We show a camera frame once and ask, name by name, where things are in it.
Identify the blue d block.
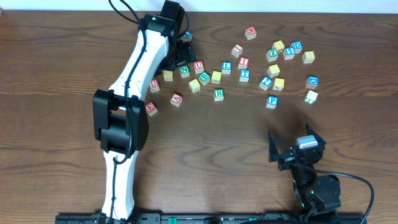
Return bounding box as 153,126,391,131
290,41,303,54
306,76,319,90

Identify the green white Z block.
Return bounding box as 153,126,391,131
304,90,318,105

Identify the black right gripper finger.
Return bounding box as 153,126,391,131
305,123,326,146
268,132,279,162

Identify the blue 2 wooden block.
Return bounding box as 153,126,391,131
259,76,273,91

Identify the green N wooden block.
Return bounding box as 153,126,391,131
179,65,190,78

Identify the yellow 8 wooden block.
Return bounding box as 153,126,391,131
302,51,315,64

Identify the blue X wooden block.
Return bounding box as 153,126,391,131
181,30,192,42

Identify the red i block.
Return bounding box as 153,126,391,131
231,44,244,58
238,57,249,70

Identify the yellow acorn wooden block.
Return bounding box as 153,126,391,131
188,79,201,93

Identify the red U block near left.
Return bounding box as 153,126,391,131
149,79,160,93

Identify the yellow block mid right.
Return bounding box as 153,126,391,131
267,64,280,78

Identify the blue L wooden block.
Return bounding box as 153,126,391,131
221,62,232,75

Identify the red A wooden block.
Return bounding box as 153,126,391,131
170,93,183,107

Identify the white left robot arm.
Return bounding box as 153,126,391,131
93,1,196,223

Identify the blue D block right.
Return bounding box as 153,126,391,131
306,76,319,90

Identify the yellow block behind Z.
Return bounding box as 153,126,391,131
272,40,285,54

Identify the red E wooden block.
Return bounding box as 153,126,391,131
145,102,158,116

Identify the green Z wooden block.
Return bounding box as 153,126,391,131
266,49,279,62

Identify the red block far back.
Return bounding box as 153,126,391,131
245,26,257,40

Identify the red I block upper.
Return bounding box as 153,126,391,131
231,44,244,58

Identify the red u block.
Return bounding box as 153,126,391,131
193,60,205,74
149,79,160,93

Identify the yellow O wooden block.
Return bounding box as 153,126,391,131
163,70,174,82

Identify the green R wooden block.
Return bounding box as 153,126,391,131
214,88,224,101

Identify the blue P wooden block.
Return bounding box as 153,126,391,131
266,96,279,109

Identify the yellow block beside B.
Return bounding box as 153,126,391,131
211,71,222,84

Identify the blue 5 wooden block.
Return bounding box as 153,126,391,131
283,47,295,60

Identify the blue T wooden block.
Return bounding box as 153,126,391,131
239,70,251,82

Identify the green B wooden block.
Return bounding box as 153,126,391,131
198,71,210,86

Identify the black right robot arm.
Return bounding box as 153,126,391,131
268,124,341,216

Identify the red U block centre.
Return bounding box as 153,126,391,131
193,60,205,74

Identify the blue D block upper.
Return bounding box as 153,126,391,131
290,41,303,54

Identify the red I block lower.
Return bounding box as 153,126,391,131
238,57,249,70

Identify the yellow hammer wooden block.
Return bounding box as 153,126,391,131
273,78,285,91

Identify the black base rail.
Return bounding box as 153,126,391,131
55,212,362,224

